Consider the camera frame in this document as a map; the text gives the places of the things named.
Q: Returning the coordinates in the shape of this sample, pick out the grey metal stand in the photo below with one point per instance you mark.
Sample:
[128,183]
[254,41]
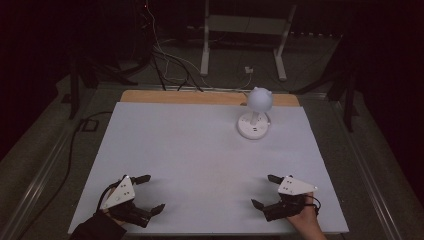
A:
[245,25]

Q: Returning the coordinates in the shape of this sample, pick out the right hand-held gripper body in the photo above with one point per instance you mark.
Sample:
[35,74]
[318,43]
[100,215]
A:
[295,186]

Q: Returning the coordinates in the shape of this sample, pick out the black tripod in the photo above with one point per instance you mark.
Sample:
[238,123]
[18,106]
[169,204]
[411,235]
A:
[343,90]

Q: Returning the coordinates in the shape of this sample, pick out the white round-shade desk lamp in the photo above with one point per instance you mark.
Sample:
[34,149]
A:
[254,125]

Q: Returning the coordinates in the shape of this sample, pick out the aluminium floor rail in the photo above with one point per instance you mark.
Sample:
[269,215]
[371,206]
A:
[30,193]
[366,166]

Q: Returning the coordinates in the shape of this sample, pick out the black square floor frame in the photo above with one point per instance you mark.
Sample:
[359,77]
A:
[89,125]

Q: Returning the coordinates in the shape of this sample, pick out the white power plug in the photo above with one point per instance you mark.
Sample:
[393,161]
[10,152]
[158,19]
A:
[248,70]

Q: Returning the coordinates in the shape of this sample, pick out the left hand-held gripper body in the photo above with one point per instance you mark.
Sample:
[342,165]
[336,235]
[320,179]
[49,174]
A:
[119,195]

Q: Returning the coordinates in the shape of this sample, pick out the white table mat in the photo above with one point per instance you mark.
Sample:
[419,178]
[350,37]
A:
[206,166]

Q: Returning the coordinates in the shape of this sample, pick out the person's right hand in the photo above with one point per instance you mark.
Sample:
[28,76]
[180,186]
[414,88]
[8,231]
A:
[305,219]

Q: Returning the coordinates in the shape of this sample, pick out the person's left hand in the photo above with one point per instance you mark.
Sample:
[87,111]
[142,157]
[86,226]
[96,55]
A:
[115,220]

